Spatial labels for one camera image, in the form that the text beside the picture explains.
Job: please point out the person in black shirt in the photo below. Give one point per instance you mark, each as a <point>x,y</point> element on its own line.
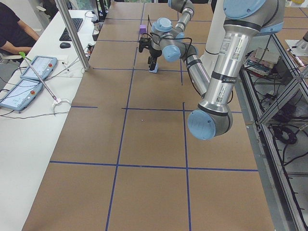
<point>15,35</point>

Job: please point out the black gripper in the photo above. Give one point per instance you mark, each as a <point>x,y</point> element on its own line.
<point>154,51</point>

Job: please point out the stack of books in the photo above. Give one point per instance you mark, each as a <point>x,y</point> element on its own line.
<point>261,62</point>

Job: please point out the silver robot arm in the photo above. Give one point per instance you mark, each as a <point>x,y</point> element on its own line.
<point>180,16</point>
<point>242,20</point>

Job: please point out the metal rod green tip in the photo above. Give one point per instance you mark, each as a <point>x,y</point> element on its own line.
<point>23,55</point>

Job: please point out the teach pendant tablet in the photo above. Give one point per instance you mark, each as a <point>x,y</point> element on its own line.
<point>44,66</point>
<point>21,95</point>

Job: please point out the metal cup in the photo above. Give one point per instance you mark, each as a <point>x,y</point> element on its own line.
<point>96,28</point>

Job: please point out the wrist black camera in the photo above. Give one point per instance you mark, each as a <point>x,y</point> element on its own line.
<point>144,43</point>

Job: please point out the aluminium frame post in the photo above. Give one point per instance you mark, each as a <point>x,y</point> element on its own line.
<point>62,7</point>

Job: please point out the lower teach pendant tablet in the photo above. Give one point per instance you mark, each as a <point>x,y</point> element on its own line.
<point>21,95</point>

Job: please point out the upper teach pendant tablet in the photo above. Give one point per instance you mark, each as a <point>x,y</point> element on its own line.
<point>44,66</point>

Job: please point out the black computer mouse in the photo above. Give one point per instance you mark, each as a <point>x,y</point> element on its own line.
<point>65,45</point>

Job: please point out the light blue foam block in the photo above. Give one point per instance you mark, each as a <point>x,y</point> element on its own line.
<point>153,68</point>

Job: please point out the purple foam block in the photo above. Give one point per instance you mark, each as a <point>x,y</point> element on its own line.
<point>143,29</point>

